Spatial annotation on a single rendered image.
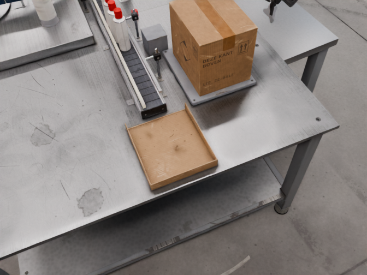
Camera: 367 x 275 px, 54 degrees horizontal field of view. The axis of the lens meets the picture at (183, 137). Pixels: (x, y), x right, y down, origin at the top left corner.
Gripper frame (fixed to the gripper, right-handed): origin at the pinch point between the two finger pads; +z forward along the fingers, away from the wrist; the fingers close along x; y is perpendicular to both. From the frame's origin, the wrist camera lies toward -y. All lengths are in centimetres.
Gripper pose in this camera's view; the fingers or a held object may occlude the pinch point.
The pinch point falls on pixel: (283, 10)
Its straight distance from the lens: 178.0
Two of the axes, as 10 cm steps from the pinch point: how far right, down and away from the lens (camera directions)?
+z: 3.9, 2.8, 8.7
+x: -6.3, 7.7, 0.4
